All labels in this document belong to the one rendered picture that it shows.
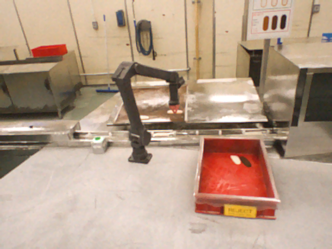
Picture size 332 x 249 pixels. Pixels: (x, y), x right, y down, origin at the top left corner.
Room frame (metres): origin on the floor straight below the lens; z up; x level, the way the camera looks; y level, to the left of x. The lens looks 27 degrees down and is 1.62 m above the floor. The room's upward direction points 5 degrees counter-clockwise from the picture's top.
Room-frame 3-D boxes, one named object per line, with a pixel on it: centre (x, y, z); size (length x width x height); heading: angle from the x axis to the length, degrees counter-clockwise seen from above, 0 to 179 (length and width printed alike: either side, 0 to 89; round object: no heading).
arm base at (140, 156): (1.19, 0.15, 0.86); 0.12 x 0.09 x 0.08; 69
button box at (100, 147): (1.32, 0.40, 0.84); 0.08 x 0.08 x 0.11; 81
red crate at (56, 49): (4.78, 1.95, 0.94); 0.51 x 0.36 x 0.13; 85
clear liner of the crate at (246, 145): (0.94, -0.30, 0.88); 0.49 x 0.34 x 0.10; 167
